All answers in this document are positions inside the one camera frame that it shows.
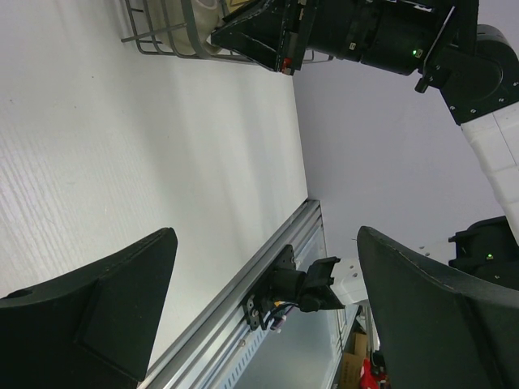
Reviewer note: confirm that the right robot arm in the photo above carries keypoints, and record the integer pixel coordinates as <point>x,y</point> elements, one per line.
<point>408,110</point>

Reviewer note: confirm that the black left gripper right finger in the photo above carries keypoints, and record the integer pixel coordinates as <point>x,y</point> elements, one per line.
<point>438,327</point>

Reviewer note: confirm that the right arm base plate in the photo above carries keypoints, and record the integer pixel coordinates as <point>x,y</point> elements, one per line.
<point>280,282</point>

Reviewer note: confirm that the grey wire dish rack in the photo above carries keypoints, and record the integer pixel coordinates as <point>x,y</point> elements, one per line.
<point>148,43</point>

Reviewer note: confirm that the cardboard box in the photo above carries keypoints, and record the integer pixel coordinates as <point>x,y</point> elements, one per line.
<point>357,344</point>
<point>350,375</point>

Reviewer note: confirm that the grey-brown stoneware cup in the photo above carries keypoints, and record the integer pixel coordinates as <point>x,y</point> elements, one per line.
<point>167,17</point>

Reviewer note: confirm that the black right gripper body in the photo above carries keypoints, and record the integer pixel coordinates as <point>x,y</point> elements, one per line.
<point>394,36</point>

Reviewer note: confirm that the aluminium mounting rail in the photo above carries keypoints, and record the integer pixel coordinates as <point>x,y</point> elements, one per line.
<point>196,359</point>

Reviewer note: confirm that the perforated cable duct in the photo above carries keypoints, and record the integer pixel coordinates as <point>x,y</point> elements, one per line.
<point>240,359</point>

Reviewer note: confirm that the yellow ceramic mug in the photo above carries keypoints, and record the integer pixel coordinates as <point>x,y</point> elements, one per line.
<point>235,4</point>

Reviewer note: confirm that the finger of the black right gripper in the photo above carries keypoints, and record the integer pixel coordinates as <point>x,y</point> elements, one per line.
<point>255,34</point>

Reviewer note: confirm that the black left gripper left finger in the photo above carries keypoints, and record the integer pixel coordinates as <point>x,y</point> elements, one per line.
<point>93,327</point>

